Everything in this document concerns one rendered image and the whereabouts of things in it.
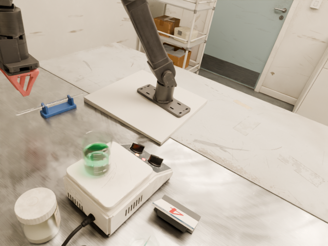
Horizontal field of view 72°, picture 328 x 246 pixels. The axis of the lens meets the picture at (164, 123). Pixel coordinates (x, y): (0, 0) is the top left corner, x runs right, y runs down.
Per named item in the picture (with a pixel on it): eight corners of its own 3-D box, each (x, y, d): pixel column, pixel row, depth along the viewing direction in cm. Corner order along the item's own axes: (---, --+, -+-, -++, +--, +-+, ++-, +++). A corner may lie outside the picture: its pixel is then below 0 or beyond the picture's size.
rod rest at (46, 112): (71, 102, 74) (70, 92, 71) (76, 107, 72) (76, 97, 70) (39, 113, 67) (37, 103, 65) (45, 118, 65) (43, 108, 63)
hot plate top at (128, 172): (112, 142, 50) (112, 139, 50) (154, 172, 45) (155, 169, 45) (63, 172, 42) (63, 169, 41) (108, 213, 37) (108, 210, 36)
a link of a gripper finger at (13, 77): (15, 103, 55) (7, 68, 50) (3, 91, 58) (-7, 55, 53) (44, 95, 60) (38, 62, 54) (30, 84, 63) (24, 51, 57)
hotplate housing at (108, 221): (133, 150, 60) (135, 126, 56) (172, 177, 55) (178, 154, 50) (54, 204, 45) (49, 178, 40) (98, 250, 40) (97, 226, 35)
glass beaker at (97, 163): (109, 157, 46) (110, 125, 41) (114, 177, 42) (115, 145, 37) (78, 161, 44) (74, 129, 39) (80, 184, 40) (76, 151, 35)
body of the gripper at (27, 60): (10, 75, 50) (3, 41, 46) (-8, 57, 55) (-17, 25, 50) (41, 69, 54) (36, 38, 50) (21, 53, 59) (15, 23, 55)
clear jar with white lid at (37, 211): (29, 252, 38) (18, 227, 33) (20, 223, 41) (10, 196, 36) (66, 233, 41) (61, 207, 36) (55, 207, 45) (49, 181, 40)
